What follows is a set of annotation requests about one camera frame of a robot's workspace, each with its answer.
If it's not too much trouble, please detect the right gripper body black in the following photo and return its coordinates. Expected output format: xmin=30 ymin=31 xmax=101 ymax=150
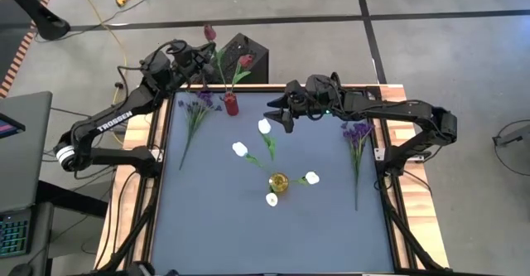
xmin=282 ymin=79 xmax=311 ymax=135

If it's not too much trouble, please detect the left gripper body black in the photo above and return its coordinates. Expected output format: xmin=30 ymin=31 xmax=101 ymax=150
xmin=184 ymin=46 xmax=213 ymax=78

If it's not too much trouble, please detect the white artificial tulip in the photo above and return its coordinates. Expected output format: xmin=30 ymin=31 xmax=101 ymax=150
xmin=287 ymin=170 xmax=321 ymax=186
xmin=231 ymin=141 xmax=277 ymax=177
xmin=264 ymin=186 xmax=279 ymax=208
xmin=257 ymin=118 xmax=282 ymax=177

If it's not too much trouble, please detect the red artificial tulip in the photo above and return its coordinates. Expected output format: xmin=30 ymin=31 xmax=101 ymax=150
xmin=203 ymin=23 xmax=231 ymax=99
xmin=229 ymin=53 xmax=255 ymax=97

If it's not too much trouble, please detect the red glass vase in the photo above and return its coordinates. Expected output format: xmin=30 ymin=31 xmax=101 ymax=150
xmin=223 ymin=91 xmax=240 ymax=117

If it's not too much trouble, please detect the purple artificial flower bunch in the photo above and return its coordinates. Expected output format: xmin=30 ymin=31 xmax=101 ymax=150
xmin=176 ymin=90 xmax=224 ymax=171
xmin=340 ymin=120 xmax=376 ymax=212

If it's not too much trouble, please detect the yellow glass vase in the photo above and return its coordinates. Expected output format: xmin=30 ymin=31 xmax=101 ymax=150
xmin=267 ymin=172 xmax=290 ymax=194

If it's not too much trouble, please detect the black perforated computer case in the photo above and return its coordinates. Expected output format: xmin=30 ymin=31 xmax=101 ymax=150
xmin=194 ymin=32 xmax=269 ymax=85

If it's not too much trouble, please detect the black stand leg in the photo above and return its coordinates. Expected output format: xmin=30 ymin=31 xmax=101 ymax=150
xmin=0 ymin=0 xmax=71 ymax=42

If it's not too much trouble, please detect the dark mat orange striped edge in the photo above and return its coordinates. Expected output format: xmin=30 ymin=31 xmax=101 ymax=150
xmin=0 ymin=0 xmax=60 ymax=99

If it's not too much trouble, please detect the black desk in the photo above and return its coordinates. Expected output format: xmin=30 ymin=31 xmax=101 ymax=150
xmin=0 ymin=179 xmax=109 ymax=276

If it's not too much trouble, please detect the grey desk top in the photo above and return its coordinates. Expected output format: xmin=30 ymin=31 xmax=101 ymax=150
xmin=0 ymin=91 xmax=54 ymax=214

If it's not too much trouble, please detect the monitor with pink screen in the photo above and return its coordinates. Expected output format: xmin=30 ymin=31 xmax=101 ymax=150
xmin=0 ymin=113 xmax=27 ymax=140

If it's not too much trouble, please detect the grey floor box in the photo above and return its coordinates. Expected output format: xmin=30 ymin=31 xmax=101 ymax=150
xmin=492 ymin=124 xmax=530 ymax=148

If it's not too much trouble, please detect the keyboard with coloured backlight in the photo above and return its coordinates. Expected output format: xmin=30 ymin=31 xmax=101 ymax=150
xmin=0 ymin=217 xmax=32 ymax=257

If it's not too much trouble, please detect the black computer mouse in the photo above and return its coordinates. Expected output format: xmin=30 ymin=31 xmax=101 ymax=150
xmin=7 ymin=263 xmax=33 ymax=276

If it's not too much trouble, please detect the black aluminium table frame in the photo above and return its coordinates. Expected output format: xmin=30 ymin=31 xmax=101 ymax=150
xmin=94 ymin=84 xmax=448 ymax=276

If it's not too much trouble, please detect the yellow extension cord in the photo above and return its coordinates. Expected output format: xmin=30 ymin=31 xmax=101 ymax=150
xmin=68 ymin=0 xmax=128 ymax=105

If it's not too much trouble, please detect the black floor cable loop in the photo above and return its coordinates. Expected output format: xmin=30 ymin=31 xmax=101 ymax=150
xmin=489 ymin=118 xmax=530 ymax=188

